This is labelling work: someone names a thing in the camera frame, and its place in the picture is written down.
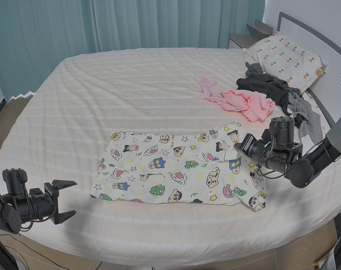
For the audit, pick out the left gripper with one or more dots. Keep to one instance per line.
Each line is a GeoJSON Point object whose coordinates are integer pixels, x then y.
{"type": "Point", "coordinates": [51, 207]}

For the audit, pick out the bed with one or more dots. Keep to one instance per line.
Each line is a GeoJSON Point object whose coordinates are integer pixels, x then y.
{"type": "Point", "coordinates": [131, 94]}

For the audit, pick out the white printed pyjama top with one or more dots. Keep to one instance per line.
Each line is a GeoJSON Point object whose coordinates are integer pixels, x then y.
{"type": "Point", "coordinates": [173, 167]}

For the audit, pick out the grey bedside table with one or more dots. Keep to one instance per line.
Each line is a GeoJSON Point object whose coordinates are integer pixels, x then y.
{"type": "Point", "coordinates": [239, 39]}

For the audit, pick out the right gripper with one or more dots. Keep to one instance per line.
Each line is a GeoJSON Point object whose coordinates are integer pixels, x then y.
{"type": "Point", "coordinates": [259, 152]}

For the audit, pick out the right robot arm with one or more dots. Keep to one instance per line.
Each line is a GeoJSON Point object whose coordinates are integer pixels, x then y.
{"type": "Point", "coordinates": [299, 173]}

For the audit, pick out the pink garment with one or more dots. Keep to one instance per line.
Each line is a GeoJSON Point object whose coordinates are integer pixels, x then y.
{"type": "Point", "coordinates": [249, 105]}

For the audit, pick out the pile of clothes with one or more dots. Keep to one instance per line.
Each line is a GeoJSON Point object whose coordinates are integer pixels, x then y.
{"type": "Point", "coordinates": [266, 86]}

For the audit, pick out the blue-green curtain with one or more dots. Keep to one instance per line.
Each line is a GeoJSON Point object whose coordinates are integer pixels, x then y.
{"type": "Point", "coordinates": [32, 38]}
{"type": "Point", "coordinates": [173, 13]}

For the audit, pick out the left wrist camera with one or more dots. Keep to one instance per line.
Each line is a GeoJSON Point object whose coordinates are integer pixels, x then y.
{"type": "Point", "coordinates": [36, 194]}

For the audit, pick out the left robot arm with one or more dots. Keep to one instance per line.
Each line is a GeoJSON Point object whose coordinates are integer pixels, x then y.
{"type": "Point", "coordinates": [14, 180]}

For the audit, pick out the white printed pillow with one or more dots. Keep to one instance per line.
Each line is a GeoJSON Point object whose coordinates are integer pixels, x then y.
{"type": "Point", "coordinates": [285, 58]}

